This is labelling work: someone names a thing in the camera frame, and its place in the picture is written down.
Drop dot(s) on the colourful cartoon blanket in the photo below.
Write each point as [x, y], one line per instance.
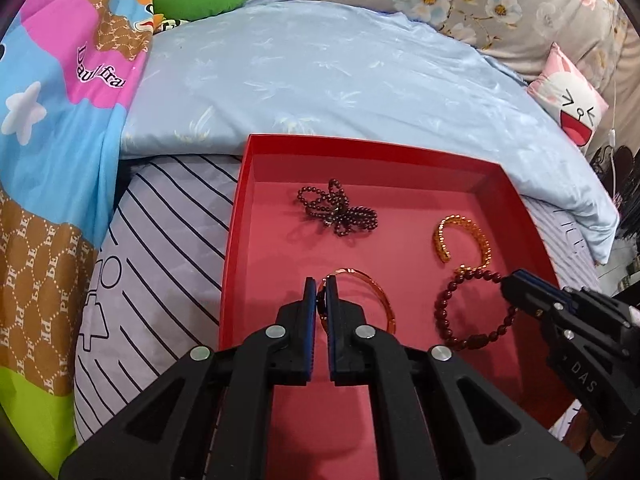
[50, 160]

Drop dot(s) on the thin gold bangle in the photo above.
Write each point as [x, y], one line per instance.
[383, 293]

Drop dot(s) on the pink bunny pillow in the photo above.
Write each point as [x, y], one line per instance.
[570, 100]

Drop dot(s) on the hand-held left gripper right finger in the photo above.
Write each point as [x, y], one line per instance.
[332, 332]

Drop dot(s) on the light blue quilt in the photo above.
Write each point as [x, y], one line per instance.
[325, 70]

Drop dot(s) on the grey floral cover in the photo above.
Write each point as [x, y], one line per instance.
[525, 10]

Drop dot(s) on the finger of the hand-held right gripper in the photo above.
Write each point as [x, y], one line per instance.
[525, 300]
[542, 284]

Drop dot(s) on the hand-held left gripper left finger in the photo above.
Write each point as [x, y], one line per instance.
[311, 330]

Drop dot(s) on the dark cloth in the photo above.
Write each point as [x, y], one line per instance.
[625, 200]

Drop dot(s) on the red cardboard box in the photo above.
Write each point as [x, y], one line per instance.
[410, 260]

